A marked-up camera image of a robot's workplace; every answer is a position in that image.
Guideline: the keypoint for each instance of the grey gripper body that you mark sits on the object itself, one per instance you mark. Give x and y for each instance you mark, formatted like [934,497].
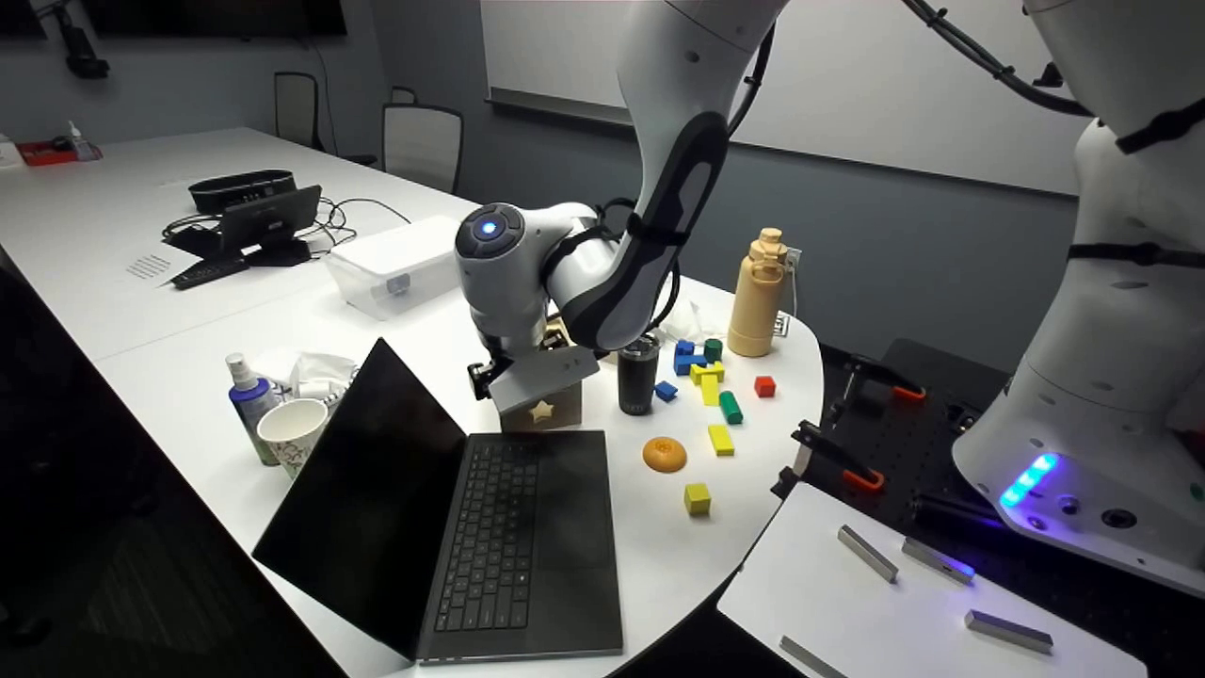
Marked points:
[495,372]

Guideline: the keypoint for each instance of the wooden shape sorter box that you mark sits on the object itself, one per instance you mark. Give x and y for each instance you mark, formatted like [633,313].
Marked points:
[544,395]

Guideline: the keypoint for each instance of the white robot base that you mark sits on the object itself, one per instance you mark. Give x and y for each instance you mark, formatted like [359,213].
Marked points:
[1082,445]

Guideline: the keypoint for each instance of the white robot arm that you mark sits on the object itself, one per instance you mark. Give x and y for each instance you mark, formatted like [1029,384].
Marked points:
[560,288]

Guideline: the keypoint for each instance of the clear plastic storage bin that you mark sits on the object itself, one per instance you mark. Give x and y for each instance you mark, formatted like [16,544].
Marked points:
[398,268]

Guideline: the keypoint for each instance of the black cylindrical can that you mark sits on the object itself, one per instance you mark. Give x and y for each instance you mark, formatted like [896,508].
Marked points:
[639,372]

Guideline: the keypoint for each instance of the black laptop computer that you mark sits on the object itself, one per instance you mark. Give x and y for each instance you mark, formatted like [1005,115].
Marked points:
[442,544]

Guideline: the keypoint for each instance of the small blue wooden cube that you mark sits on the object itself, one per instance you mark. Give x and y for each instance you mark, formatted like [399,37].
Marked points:
[664,394]

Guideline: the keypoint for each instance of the orange dimpled ball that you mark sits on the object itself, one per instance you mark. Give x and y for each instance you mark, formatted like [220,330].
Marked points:
[664,453]

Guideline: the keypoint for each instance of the blue rectangular wooden block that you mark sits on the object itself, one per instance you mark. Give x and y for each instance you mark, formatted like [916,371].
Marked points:
[682,364]

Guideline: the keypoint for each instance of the blue flower-shaped wooden block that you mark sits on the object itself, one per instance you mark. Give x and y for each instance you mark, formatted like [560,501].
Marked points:
[682,347]

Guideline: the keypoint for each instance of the white paper cup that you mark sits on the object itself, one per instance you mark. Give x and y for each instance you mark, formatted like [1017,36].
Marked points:
[291,430]

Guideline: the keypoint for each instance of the yellow rectangular wooden block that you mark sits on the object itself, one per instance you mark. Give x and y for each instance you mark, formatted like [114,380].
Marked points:
[710,394]

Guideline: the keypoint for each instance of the dark green wooden block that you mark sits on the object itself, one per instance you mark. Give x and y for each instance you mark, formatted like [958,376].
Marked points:
[710,352]

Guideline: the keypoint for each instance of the yellow wooden arch block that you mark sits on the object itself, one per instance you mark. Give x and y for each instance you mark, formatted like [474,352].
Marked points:
[715,371]

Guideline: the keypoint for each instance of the white spray bottle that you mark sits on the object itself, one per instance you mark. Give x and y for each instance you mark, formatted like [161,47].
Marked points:
[250,395]

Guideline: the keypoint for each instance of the yellow wooden cube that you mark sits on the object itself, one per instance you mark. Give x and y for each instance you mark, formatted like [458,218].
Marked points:
[697,497]

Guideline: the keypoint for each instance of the long yellow wooden block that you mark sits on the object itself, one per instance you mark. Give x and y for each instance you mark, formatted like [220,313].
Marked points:
[721,439]

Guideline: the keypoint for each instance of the green wooden cylinder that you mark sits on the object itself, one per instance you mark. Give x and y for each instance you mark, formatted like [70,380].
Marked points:
[728,408]

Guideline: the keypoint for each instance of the grey office chair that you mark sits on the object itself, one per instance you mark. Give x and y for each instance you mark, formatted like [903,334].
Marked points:
[422,144]
[295,105]

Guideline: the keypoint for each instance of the black tablet on stand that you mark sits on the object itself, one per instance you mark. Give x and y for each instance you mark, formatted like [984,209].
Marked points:
[250,236]

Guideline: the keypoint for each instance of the tan Yeti water bottle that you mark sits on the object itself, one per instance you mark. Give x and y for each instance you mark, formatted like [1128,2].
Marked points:
[759,295]

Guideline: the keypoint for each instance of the red wooden cube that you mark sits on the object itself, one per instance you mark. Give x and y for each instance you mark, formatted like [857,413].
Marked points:
[766,384]

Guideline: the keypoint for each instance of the black headset case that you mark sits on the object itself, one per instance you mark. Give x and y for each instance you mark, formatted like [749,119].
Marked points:
[217,192]

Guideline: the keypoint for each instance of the black clamp orange tip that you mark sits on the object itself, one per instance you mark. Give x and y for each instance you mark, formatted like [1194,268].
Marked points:
[854,371]

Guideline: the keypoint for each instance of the white board with metal bars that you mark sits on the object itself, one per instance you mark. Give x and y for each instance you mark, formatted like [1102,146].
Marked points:
[833,590]

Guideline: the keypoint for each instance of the red object on table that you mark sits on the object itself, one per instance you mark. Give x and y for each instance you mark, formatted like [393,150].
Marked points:
[60,146]

